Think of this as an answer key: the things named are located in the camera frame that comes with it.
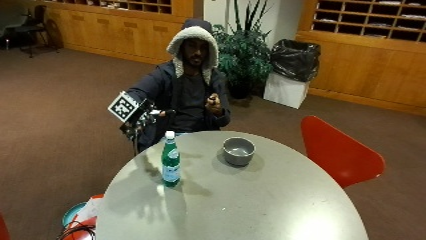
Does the the person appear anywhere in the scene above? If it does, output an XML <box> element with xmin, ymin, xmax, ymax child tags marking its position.
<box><xmin>125</xmin><ymin>18</ymin><xmax>233</xmax><ymax>155</ymax></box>

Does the dark plant pot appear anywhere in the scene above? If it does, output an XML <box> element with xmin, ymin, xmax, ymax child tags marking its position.
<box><xmin>228</xmin><ymin>82</ymin><xmax>256</xmax><ymax>101</ymax></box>

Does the white cube with black markers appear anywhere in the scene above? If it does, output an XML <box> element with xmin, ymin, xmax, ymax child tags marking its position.
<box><xmin>106</xmin><ymin>90</ymin><xmax>149</xmax><ymax>124</ymax></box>

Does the green plastic bottle white cap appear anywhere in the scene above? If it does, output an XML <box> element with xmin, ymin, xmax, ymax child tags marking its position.
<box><xmin>160</xmin><ymin>130</ymin><xmax>182</xmax><ymax>188</ymax></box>

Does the green leafy plant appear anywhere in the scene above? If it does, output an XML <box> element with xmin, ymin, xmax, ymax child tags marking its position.
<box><xmin>212</xmin><ymin>0</ymin><xmax>274</xmax><ymax>92</ymax></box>

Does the grey bowl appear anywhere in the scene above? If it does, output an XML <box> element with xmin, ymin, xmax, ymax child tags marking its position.
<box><xmin>221</xmin><ymin>136</ymin><xmax>257</xmax><ymax>167</ymax></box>

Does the white trash bin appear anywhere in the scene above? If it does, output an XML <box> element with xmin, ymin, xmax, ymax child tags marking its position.
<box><xmin>262</xmin><ymin>71</ymin><xmax>311</xmax><ymax>110</ymax></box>

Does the black trash bag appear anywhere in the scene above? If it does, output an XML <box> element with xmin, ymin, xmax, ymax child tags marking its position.
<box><xmin>269</xmin><ymin>38</ymin><xmax>322</xmax><ymax>84</ymax></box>

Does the white plastic bag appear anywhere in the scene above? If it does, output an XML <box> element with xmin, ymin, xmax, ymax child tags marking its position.
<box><xmin>76</xmin><ymin>196</ymin><xmax>105</xmax><ymax>224</ymax></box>

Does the teal round container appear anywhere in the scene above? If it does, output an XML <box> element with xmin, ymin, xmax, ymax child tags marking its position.
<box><xmin>61</xmin><ymin>201</ymin><xmax>88</xmax><ymax>228</ymax></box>

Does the wooden cabinet with pigeonholes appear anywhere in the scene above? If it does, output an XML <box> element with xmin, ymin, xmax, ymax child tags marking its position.
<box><xmin>295</xmin><ymin>0</ymin><xmax>426</xmax><ymax>117</ymax></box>

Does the black chair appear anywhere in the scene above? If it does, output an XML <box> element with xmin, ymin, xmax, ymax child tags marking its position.
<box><xmin>13</xmin><ymin>4</ymin><xmax>60</xmax><ymax>59</ymax></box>

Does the red box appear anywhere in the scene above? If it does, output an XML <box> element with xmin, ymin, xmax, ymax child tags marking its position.
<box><xmin>65</xmin><ymin>193</ymin><xmax>106</xmax><ymax>240</ymax></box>

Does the black cable bundle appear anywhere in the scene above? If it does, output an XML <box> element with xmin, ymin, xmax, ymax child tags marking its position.
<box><xmin>56</xmin><ymin>220</ymin><xmax>97</xmax><ymax>240</ymax></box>

